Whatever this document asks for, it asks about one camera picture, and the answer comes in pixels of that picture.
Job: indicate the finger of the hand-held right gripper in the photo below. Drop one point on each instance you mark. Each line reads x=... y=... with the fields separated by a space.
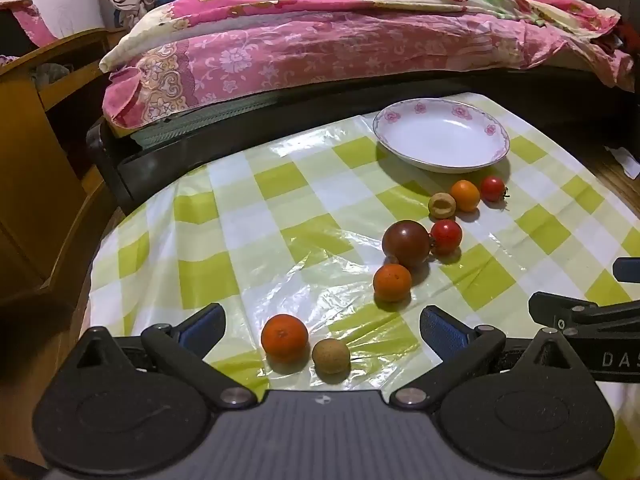
x=627 y=270
x=550 y=307

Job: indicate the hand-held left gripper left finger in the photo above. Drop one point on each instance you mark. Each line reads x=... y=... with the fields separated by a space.
x=205 y=327

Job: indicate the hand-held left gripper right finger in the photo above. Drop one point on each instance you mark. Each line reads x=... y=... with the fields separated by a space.
x=440 y=327

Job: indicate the medium orange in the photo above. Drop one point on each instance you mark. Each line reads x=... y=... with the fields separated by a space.
x=392 y=282

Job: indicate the large orange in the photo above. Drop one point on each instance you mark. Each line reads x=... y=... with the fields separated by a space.
x=285 y=337

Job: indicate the dark purple tomato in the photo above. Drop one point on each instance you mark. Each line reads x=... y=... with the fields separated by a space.
x=406 y=243

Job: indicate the red cherry tomato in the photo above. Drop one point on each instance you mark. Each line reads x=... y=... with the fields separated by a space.
x=493 y=188
x=446 y=235

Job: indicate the round tan longan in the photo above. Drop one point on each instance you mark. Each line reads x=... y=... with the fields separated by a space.
x=331 y=355

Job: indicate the brown longan with hole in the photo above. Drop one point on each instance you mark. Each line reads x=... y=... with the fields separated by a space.
x=442 y=205

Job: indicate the small orange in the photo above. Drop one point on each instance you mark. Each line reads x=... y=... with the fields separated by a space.
x=465 y=195

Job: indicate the white plate with pink flowers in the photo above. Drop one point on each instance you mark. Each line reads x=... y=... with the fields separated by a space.
x=440 y=135

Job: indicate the green white checkered tablecloth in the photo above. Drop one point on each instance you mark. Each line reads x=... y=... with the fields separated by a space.
x=240 y=240

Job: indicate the white paper scrap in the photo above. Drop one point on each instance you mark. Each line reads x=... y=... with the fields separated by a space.
x=625 y=160

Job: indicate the pink floral bedsheet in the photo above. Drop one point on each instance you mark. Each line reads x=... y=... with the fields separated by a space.
x=300 y=65

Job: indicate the wooden cabinet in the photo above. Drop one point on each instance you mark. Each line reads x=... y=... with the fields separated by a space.
x=65 y=55

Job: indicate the pink patterned cloth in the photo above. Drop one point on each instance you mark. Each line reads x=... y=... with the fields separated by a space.
x=35 y=22

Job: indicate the dark bed frame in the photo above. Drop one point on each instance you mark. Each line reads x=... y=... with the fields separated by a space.
x=150 y=160

